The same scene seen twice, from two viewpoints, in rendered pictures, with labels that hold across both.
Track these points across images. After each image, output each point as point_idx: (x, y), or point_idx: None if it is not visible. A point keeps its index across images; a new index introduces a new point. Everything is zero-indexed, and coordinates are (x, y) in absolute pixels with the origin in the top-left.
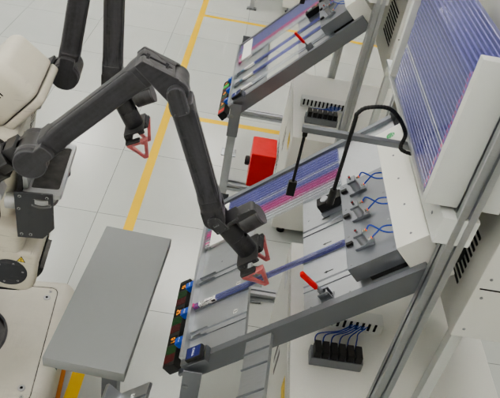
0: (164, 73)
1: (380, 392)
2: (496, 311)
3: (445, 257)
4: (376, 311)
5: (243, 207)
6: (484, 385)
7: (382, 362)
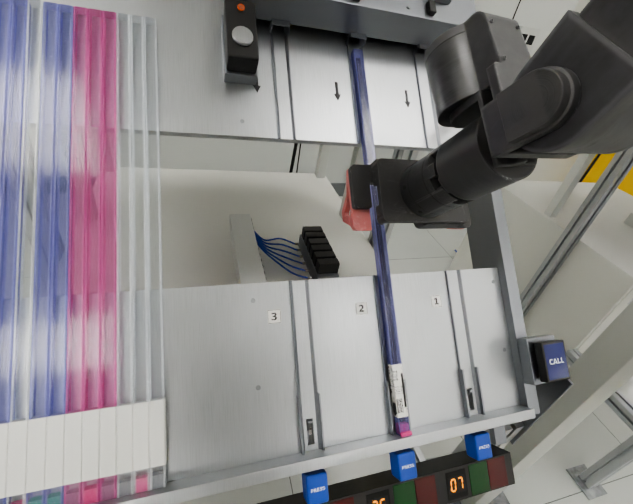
0: None
1: None
2: None
3: None
4: (207, 229)
5: (504, 39)
6: (278, 176)
7: (402, 158)
